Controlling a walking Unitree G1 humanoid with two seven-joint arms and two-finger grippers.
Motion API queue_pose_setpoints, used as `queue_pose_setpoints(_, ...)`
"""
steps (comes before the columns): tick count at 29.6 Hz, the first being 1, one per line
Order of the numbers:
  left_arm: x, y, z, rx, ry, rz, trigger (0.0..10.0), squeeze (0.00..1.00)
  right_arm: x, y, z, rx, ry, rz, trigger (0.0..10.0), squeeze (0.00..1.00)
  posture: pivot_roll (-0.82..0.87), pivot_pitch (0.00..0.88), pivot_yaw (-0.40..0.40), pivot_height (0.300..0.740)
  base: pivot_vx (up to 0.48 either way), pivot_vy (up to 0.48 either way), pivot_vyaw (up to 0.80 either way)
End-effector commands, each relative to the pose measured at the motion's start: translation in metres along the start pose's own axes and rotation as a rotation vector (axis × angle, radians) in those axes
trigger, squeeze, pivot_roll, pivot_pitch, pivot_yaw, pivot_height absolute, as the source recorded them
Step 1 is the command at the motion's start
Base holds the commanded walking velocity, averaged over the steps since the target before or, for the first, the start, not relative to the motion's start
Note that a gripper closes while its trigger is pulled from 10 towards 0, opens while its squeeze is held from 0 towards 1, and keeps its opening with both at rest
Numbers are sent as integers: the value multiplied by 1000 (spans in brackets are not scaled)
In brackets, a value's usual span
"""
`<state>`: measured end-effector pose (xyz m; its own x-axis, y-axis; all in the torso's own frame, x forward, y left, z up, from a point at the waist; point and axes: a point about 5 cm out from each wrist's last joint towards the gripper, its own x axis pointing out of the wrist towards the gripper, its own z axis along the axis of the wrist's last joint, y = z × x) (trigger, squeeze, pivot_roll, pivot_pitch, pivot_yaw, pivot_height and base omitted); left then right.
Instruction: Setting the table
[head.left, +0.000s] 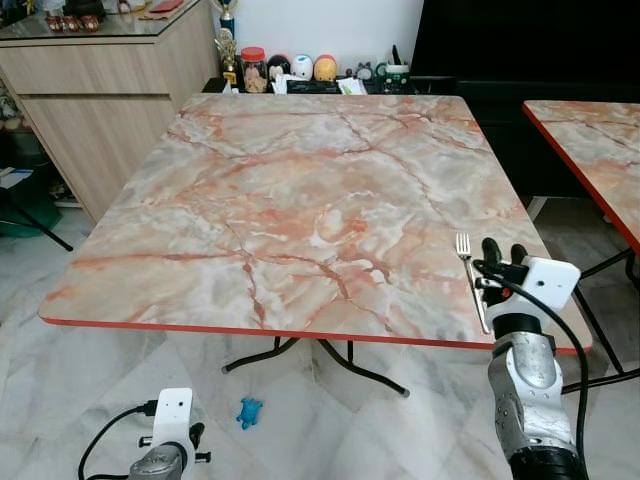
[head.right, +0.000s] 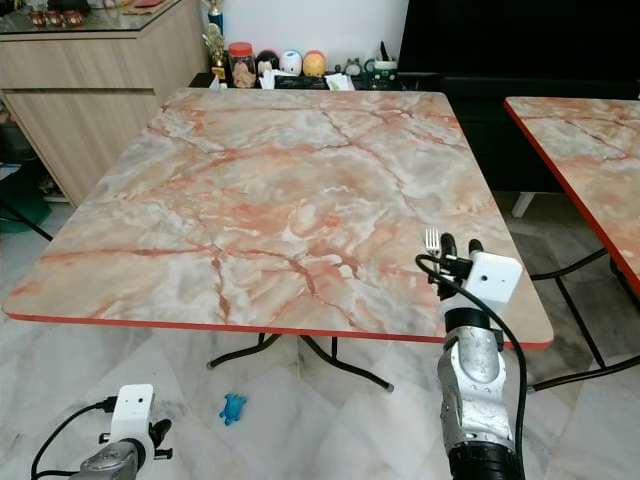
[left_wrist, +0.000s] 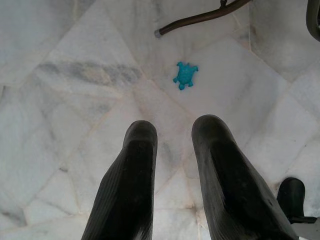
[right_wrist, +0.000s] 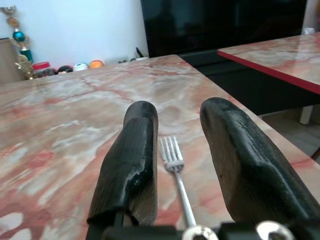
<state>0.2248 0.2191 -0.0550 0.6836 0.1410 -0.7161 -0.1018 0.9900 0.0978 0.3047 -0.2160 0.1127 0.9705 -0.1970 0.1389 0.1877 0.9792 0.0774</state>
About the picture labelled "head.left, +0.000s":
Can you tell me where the silver metal fork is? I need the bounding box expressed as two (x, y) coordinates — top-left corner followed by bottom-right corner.
(455, 232), (492, 336)

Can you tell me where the small blue plastic toy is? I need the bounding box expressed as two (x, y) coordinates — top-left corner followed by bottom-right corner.
(235, 397), (265, 432)

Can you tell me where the white and green mug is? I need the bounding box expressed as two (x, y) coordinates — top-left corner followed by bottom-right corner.
(384, 62), (412, 93)

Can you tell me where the black television screen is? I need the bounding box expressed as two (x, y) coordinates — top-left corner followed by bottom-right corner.
(411, 0), (640, 83)

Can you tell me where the round orange toy figure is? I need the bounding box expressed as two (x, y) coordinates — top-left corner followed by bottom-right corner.
(313, 53), (340, 84)

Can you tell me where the round white toy figure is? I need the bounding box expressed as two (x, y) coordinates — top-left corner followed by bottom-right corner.
(291, 54), (315, 82)

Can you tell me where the round black toy figure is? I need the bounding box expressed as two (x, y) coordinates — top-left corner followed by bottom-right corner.
(267, 54), (292, 83)

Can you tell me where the clear jar with red lid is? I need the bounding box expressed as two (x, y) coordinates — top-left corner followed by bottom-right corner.
(240, 46), (270, 95)

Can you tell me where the gold trophy figure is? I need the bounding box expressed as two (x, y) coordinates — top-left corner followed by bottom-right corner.
(215, 28), (242, 89)

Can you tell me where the light wooden sideboard cabinet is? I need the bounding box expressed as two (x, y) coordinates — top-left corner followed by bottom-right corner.
(0, 0), (222, 223)

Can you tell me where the blue and gold trophy cup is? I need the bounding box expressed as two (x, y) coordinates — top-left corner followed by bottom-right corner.
(217, 0), (238, 35)

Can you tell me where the row of small red ornaments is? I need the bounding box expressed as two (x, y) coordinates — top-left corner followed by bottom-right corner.
(44, 13), (102, 33)

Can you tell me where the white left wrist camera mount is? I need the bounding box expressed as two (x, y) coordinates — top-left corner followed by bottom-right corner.
(151, 387), (195, 453)

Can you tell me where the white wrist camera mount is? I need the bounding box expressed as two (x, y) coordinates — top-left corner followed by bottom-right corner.
(516, 256), (582, 314)
(151, 387), (195, 453)

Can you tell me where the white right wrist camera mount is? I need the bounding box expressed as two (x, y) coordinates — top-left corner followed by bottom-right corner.
(516, 256), (582, 314)

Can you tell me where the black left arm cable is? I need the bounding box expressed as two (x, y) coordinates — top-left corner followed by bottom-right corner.
(77, 399), (160, 480)

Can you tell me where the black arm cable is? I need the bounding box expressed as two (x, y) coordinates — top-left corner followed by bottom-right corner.
(77, 399), (160, 480)
(470, 258), (591, 463)

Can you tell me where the black metal table leg frame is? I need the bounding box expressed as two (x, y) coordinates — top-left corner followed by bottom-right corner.
(221, 337), (412, 399)
(560, 248), (640, 397)

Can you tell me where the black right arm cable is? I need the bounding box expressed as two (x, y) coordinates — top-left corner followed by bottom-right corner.
(470, 258), (591, 463)

